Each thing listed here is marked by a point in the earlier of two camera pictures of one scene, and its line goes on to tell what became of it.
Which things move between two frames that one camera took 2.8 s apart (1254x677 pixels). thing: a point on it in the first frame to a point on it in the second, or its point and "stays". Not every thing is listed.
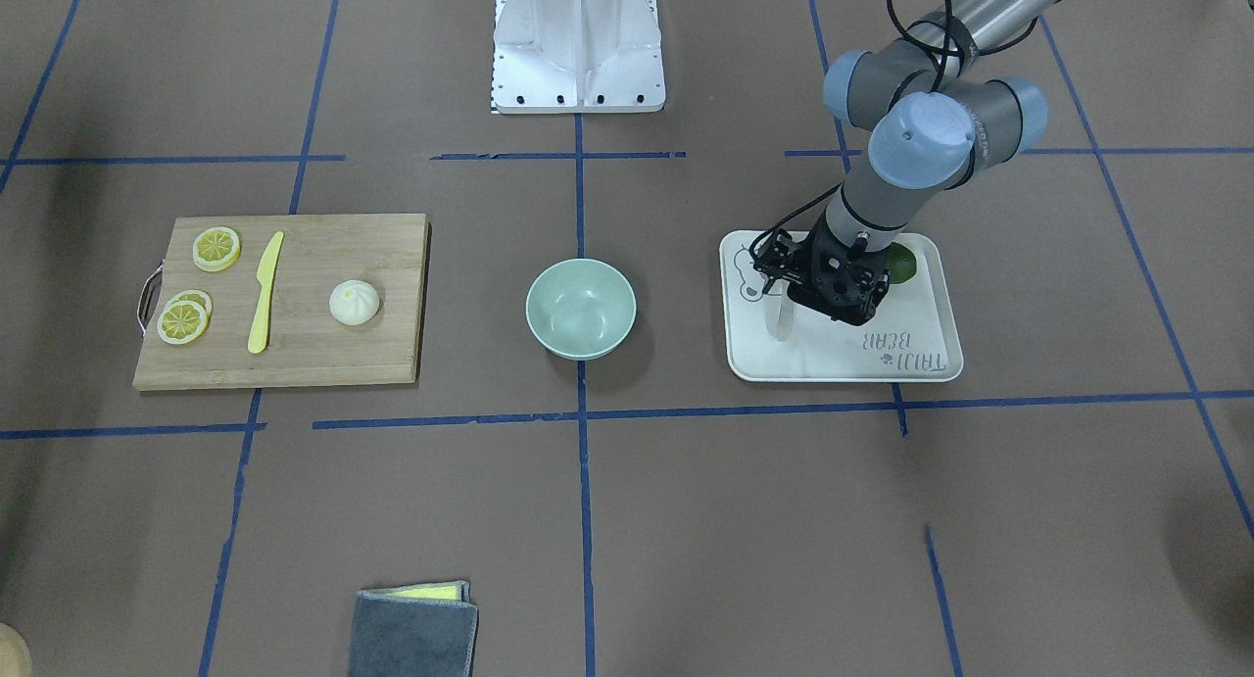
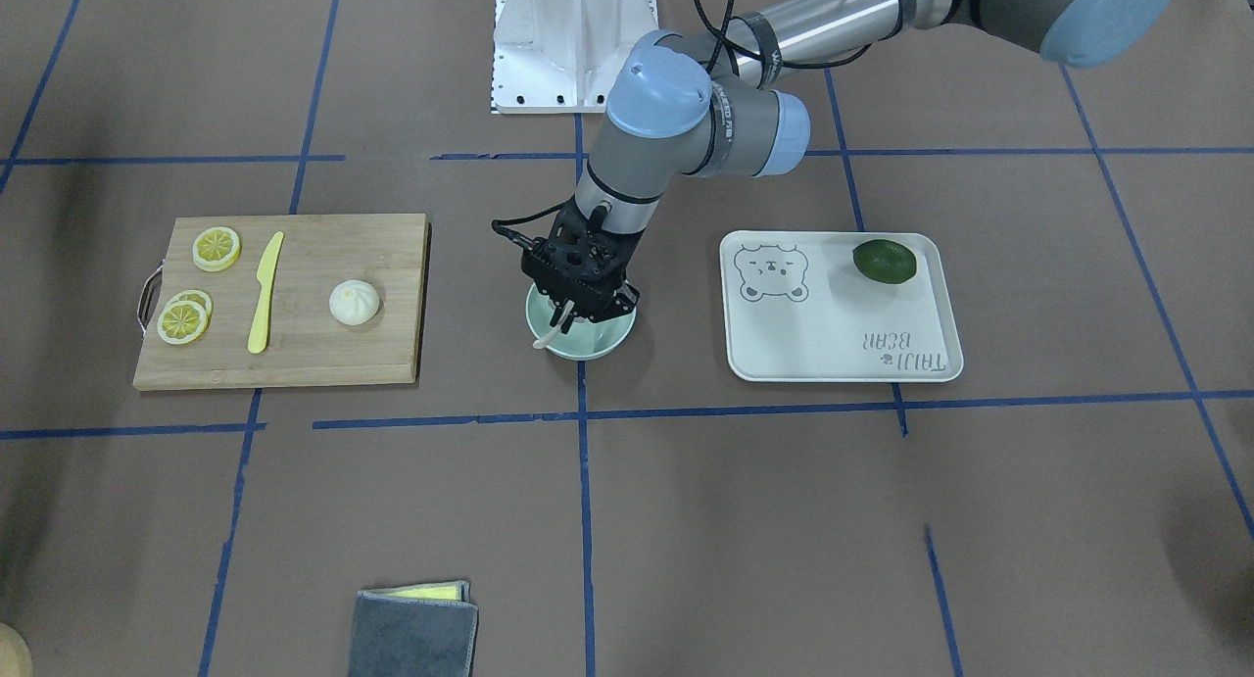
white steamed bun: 354,302 stays
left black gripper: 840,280 to 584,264
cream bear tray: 911,335 stays
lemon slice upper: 217,249 stays
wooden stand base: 16,659 stays
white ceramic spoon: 779,311 to 543,341
